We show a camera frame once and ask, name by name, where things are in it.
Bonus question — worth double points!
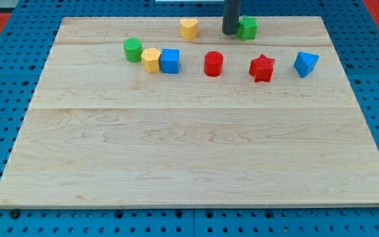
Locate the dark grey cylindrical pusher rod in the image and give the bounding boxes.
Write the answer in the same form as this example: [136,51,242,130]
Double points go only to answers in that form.
[222,0,241,35]

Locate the green star block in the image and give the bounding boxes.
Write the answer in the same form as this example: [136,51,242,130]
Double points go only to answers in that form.
[236,15,258,41]

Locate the red star block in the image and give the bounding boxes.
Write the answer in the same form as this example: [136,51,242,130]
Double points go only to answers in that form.
[249,54,275,83]

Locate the blue triangle block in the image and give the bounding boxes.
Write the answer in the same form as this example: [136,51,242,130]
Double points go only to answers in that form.
[293,51,319,78]

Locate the yellow heart block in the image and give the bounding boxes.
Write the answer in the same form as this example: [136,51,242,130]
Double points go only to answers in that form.
[180,18,198,40]

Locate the red cylinder block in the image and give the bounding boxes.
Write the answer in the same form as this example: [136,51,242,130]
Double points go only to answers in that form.
[204,51,224,77]

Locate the blue cube block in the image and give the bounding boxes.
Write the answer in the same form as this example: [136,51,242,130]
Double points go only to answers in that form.
[161,48,180,74]

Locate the yellow hexagon block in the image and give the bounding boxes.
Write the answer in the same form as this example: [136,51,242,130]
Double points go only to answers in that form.
[141,47,161,73]

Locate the green cylinder block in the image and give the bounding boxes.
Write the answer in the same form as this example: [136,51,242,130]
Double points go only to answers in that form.
[123,38,143,63]

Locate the light wooden board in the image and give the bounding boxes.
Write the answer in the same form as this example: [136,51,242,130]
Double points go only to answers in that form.
[0,16,379,209]

